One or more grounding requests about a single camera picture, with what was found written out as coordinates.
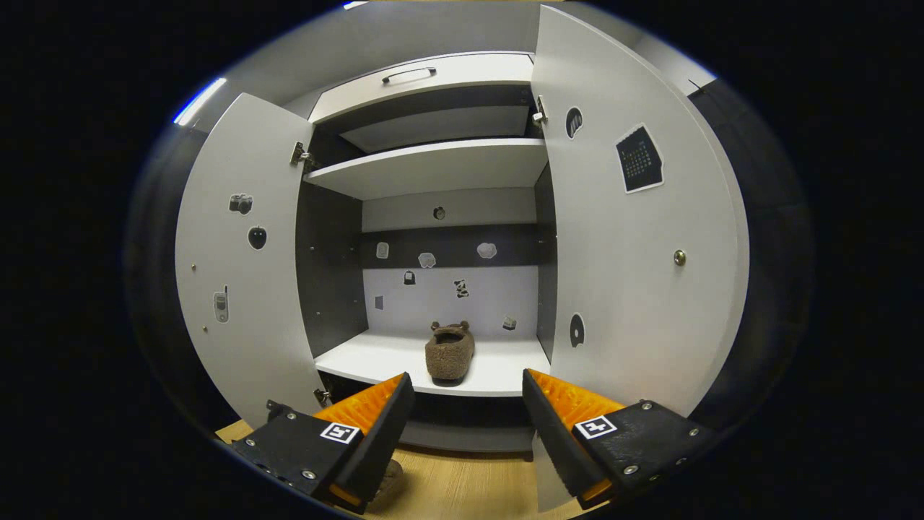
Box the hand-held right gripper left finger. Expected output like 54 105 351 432
231 372 417 515

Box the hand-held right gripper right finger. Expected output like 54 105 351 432
522 368 715 510

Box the brown fuzzy shoe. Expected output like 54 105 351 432
372 459 406 506
424 321 476 384

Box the white shoe cabinet door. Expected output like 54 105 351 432
175 92 326 428
531 4 750 514

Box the white cabinet shelf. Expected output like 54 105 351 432
303 137 549 201
314 330 553 398
339 105 531 154

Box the white cabinet drawer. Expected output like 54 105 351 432
309 52 535 124

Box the black backdrop cloth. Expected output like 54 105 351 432
124 72 815 441

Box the black drawer handle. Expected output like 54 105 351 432
381 66 437 84

